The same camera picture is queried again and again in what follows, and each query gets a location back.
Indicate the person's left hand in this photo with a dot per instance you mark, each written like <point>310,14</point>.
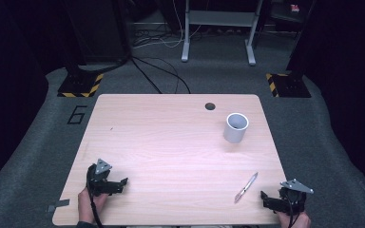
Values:
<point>86,205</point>

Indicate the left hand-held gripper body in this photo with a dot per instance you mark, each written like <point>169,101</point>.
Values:
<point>99,182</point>

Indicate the grey tape strip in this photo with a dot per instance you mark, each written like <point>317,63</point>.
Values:
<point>58,205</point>

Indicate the black metal stand pole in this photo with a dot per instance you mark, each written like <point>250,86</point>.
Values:
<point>72,60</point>
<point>299,41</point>

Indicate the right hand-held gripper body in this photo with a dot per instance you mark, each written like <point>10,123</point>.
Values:
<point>293,198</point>

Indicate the silver pen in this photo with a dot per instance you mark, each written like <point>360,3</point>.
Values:
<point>245,188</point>

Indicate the white metal desk frame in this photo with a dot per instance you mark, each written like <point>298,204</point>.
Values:
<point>218,18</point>

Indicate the black yellow-striped stand base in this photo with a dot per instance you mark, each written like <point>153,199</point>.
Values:
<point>79,86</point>
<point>290,86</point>

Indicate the black cabinet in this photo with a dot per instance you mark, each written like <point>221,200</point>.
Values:
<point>98,28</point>

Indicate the person's right hand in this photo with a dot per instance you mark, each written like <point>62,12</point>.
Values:
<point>296,221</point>

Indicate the white cylindrical cup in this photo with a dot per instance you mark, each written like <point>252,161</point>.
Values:
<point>233,134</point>

